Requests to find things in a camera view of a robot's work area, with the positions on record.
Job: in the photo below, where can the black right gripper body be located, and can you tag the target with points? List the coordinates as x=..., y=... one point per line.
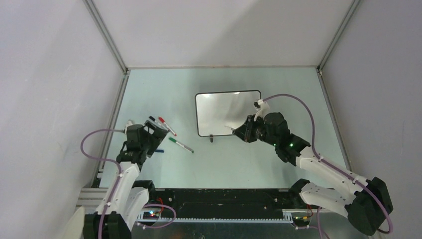
x=261, y=133

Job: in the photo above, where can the green capped whiteboard marker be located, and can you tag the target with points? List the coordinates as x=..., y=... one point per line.
x=181, y=145

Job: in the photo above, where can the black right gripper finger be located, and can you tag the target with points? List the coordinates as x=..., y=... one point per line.
x=241, y=134
x=244, y=126

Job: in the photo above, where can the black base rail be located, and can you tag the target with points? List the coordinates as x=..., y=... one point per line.
x=225, y=204

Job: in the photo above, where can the black capped whiteboard marker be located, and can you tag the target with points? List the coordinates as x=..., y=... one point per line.
x=156, y=122

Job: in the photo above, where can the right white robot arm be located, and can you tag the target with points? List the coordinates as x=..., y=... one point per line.
x=365, y=203

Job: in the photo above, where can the red capped whiteboard marker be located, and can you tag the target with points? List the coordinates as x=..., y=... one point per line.
x=167, y=126

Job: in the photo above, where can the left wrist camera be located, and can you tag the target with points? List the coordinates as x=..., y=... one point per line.
x=128, y=124

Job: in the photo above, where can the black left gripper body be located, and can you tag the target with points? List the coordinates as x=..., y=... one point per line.
x=142, y=145

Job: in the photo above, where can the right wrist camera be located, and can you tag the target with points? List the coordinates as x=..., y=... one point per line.
x=262, y=109

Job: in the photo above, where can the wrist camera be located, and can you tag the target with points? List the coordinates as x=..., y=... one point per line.
x=128, y=124
x=262, y=109

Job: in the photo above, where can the small black framed whiteboard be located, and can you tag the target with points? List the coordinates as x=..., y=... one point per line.
x=214, y=110

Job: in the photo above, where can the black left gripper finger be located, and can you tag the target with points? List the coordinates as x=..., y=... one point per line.
x=150, y=125
x=157, y=136

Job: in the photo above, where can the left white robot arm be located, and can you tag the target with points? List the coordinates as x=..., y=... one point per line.
x=115, y=216

